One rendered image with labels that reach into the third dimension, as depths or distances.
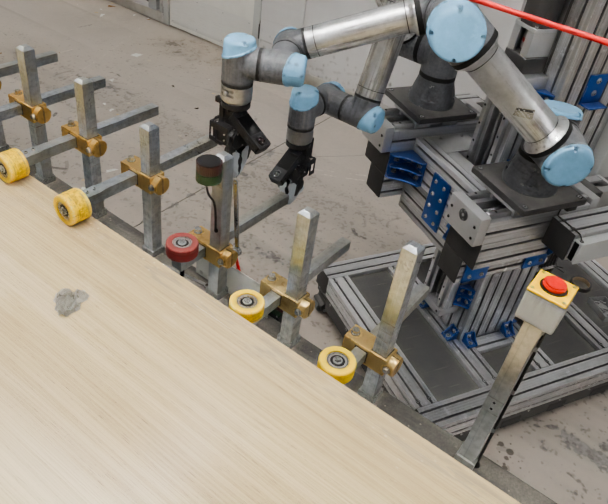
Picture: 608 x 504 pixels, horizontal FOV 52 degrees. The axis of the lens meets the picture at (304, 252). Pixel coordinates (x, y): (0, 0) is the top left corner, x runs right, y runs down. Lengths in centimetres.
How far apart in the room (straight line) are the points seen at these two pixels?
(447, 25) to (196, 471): 99
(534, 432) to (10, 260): 191
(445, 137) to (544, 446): 120
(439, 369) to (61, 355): 142
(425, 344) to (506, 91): 119
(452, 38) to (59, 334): 101
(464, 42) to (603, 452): 174
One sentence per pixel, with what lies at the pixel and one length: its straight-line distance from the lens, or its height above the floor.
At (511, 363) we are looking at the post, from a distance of 126.
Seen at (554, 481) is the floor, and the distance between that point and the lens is 250.
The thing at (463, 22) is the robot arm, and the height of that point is 149.
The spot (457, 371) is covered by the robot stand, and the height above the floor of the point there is 21.
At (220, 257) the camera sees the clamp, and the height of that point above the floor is 86.
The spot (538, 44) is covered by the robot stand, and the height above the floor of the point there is 134.
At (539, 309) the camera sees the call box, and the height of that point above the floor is 119.
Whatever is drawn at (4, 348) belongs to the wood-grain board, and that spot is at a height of 90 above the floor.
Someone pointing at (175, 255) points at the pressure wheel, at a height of 89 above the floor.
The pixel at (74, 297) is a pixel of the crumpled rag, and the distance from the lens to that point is 143.
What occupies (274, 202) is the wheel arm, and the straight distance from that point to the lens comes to 180.
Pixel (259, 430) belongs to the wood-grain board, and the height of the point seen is 90.
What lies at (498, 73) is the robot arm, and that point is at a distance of 146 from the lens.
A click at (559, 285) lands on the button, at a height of 123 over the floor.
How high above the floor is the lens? 188
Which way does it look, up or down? 39 degrees down
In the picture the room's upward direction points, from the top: 9 degrees clockwise
